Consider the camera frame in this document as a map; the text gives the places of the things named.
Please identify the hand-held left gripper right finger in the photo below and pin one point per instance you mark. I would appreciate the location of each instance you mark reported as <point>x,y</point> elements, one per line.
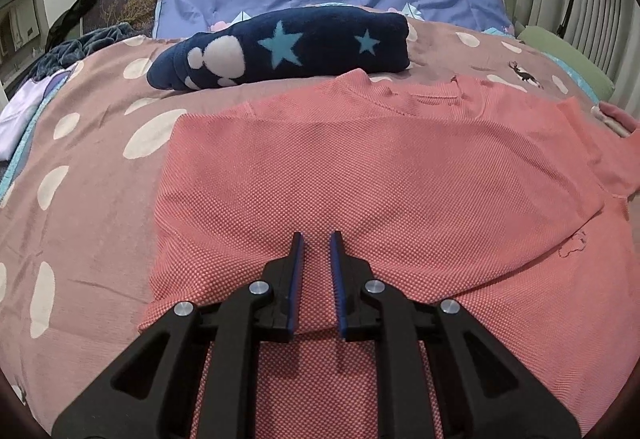
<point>336,279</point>

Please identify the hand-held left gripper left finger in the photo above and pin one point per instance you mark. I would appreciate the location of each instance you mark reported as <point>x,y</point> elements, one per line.
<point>297,279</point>

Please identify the coral pink knit shirt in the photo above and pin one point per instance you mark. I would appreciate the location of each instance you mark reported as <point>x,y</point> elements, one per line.
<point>380,169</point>

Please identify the pink folded clothes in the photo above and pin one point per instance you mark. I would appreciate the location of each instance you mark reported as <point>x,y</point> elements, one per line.
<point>620,116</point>

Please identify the pink white dotted bedspread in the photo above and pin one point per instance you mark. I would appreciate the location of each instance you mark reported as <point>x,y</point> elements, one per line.
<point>100,199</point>

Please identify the navy star print blanket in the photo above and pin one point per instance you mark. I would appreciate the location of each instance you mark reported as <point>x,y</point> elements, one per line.
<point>320,44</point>

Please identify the grey blue fleece blanket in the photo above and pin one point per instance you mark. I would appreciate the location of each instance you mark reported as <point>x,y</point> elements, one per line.
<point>85,46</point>

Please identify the green pillow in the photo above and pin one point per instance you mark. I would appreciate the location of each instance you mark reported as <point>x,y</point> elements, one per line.
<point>565,51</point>

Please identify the lavender cloth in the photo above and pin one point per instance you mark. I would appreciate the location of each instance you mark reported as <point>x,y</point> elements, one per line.
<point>22,109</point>

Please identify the dark tree print headboard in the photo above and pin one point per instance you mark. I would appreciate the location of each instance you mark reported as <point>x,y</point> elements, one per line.
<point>125,4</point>

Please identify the black hanging cloth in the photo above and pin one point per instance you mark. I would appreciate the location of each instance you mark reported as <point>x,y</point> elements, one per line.
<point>75,11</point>

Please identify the white cabinet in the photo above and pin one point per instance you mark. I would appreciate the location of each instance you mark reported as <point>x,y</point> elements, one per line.
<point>17,19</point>

